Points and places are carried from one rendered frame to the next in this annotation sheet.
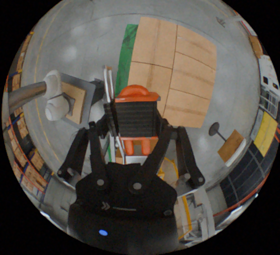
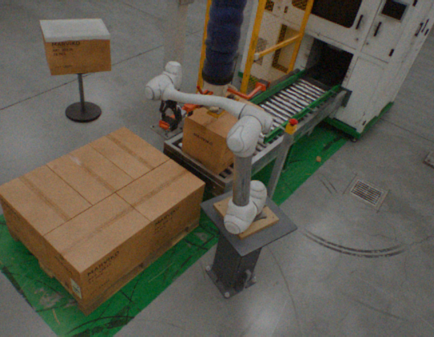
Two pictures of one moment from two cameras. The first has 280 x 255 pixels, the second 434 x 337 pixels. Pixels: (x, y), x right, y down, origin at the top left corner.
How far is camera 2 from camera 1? 2.36 m
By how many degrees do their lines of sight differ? 27
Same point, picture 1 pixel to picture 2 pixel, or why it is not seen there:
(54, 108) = not seen: hidden behind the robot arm
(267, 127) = not seen: outside the picture
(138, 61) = (144, 217)
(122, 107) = (168, 122)
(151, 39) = (107, 230)
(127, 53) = (140, 292)
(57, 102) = not seen: hidden behind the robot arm
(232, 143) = (75, 57)
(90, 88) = (206, 205)
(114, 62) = (172, 294)
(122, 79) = (180, 260)
